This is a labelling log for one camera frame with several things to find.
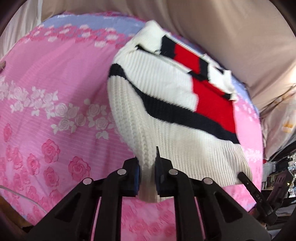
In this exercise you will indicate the pink floral bed sheet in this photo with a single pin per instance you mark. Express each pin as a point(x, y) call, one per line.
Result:
point(56, 123)

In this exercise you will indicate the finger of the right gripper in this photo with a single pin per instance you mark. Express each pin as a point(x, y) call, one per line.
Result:
point(252, 189)

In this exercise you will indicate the white red black knit sweater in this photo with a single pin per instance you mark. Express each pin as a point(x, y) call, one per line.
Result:
point(167, 99)

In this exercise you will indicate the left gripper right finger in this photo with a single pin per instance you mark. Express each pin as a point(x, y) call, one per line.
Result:
point(203, 210)

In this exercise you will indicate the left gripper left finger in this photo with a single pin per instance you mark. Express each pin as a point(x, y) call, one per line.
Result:
point(91, 210)

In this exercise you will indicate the light patterned hanging cloth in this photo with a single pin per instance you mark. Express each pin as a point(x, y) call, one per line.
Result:
point(278, 124)

